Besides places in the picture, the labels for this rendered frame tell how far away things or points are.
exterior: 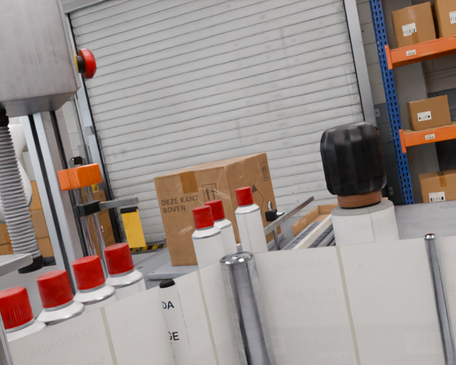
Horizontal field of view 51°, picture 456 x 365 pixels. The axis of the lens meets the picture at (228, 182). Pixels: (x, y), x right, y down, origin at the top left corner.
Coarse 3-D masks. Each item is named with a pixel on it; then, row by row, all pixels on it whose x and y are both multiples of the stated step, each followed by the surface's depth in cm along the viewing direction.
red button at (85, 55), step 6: (78, 54) 63; (84, 54) 61; (90, 54) 61; (78, 60) 61; (84, 60) 61; (90, 60) 61; (78, 66) 61; (84, 66) 62; (90, 66) 61; (84, 72) 63; (90, 72) 62
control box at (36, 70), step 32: (0, 0) 55; (32, 0) 57; (0, 32) 55; (32, 32) 57; (64, 32) 59; (0, 64) 55; (32, 64) 57; (64, 64) 58; (0, 96) 55; (32, 96) 57; (64, 96) 60
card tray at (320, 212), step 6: (384, 198) 169; (324, 204) 179; (330, 204) 178; (336, 204) 177; (312, 210) 174; (318, 210) 180; (324, 210) 180; (330, 210) 178; (306, 216) 167; (312, 216) 173; (318, 216) 178; (324, 216) 176; (300, 222) 161; (306, 222) 166; (312, 222) 169; (294, 228) 155; (300, 228) 161; (294, 234) 155
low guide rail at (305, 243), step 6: (330, 216) 135; (324, 222) 129; (330, 222) 133; (318, 228) 124; (324, 228) 128; (312, 234) 118; (318, 234) 123; (306, 240) 114; (312, 240) 118; (300, 246) 110; (306, 246) 114
